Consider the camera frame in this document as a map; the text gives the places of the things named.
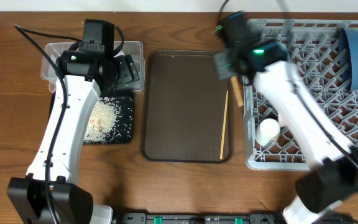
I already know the wooden chopstick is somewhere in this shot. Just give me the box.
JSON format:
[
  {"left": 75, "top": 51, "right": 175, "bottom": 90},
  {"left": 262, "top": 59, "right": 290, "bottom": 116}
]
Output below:
[
  {"left": 219, "top": 90, "right": 229, "bottom": 160},
  {"left": 230, "top": 77, "right": 244, "bottom": 108}
]

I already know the white cup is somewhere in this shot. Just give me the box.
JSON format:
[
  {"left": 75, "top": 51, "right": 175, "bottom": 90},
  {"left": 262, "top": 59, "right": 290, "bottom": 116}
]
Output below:
[{"left": 255, "top": 118, "right": 281, "bottom": 147}]

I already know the dark blue bowl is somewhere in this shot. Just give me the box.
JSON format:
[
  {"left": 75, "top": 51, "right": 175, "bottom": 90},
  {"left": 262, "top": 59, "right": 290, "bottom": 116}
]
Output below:
[{"left": 339, "top": 28, "right": 358, "bottom": 92}]

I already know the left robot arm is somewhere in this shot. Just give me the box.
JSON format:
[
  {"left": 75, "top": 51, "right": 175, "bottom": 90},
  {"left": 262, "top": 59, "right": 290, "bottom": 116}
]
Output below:
[{"left": 7, "top": 19, "right": 139, "bottom": 223}]

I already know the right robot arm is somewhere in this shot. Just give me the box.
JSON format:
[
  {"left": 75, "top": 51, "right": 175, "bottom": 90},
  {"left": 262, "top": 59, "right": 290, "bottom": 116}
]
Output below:
[{"left": 215, "top": 11, "right": 358, "bottom": 223}]

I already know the clear plastic waste bin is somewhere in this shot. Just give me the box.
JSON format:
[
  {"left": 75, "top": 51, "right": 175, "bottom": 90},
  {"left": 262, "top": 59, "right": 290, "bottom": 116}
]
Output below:
[{"left": 40, "top": 40, "right": 145, "bottom": 93}]

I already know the black plastic tray bin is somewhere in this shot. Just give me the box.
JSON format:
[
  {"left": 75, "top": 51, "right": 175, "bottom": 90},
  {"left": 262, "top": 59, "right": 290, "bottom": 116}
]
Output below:
[{"left": 50, "top": 89, "right": 135, "bottom": 145}]

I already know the spilled white rice pile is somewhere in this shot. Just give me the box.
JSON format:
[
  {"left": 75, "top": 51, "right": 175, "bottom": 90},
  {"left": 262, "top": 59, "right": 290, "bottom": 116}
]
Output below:
[{"left": 84, "top": 96, "right": 133, "bottom": 144}]

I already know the brown serving tray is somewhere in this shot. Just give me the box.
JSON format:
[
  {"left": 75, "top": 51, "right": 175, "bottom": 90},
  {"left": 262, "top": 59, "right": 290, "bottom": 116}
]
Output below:
[{"left": 140, "top": 50, "right": 234, "bottom": 164}]

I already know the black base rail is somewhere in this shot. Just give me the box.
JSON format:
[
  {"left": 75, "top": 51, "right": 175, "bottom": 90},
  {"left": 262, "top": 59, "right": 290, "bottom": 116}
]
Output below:
[{"left": 111, "top": 212, "right": 286, "bottom": 224}]

